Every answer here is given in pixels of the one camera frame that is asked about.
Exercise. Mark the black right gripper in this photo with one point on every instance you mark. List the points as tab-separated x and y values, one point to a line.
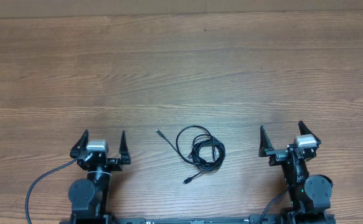
279	155

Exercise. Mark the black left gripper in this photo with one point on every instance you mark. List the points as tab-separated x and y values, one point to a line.
116	163

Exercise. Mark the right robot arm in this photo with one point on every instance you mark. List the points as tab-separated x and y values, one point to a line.
309	194

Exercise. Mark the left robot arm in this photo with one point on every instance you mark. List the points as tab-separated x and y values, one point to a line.
89	196

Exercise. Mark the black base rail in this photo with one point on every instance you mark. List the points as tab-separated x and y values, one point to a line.
251	219

